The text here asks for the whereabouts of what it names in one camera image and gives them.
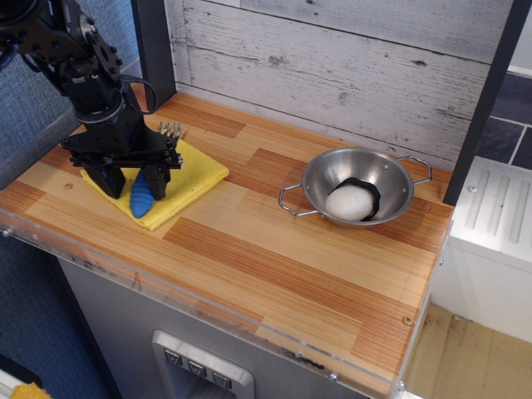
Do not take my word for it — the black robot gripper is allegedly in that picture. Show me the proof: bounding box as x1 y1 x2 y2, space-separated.
61 103 183 200

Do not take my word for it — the blue handled metal fork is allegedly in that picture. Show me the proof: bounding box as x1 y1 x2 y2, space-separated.
130 122 183 219

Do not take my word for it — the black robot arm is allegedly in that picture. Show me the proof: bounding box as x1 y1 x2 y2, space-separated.
1 1 183 200

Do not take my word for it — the yellow folded cloth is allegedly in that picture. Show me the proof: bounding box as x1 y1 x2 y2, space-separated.
105 141 229 231

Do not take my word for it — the silver toy dispenser panel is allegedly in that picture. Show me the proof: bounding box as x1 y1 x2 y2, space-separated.
152 330 255 398

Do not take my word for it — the white egg-shaped object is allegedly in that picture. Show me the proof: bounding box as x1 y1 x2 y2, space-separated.
325 185 373 221

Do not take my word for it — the yellow object at corner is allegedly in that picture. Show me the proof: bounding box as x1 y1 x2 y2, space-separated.
9 383 52 399

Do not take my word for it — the clear acrylic edge guard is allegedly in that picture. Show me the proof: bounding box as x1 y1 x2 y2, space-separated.
1 199 450 398

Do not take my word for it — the white grooved appliance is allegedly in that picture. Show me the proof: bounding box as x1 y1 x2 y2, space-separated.
431 157 531 342

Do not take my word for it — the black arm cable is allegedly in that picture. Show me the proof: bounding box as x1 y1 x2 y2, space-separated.
120 74 158 116

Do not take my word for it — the dark grey left post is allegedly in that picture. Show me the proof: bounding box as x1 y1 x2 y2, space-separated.
131 0 176 111

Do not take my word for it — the dark grey post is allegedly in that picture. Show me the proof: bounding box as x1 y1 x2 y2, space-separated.
131 0 176 111
443 0 531 206

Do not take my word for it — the silver metal bowl with handles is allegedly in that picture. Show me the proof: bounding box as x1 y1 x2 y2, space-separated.
278 147 433 228

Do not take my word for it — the black ring in bowl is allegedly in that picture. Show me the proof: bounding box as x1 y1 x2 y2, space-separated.
328 176 382 222

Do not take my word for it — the dark grey right post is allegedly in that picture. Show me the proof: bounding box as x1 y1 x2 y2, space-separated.
443 0 531 206

